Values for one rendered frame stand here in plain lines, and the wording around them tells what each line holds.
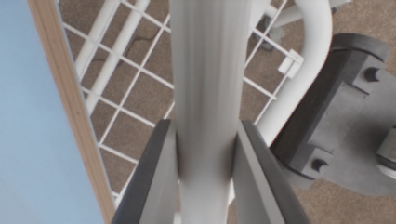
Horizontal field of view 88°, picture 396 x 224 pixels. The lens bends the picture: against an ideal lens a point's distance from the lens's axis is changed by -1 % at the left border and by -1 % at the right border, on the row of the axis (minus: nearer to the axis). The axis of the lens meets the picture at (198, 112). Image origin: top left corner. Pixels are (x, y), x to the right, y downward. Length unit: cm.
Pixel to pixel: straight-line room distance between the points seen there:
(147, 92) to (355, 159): 86
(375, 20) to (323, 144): 59
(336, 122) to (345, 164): 20
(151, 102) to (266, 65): 49
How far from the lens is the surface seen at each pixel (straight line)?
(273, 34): 78
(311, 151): 84
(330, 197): 132
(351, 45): 91
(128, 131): 90
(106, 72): 47
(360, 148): 102
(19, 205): 22
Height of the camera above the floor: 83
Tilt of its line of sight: 75 degrees down
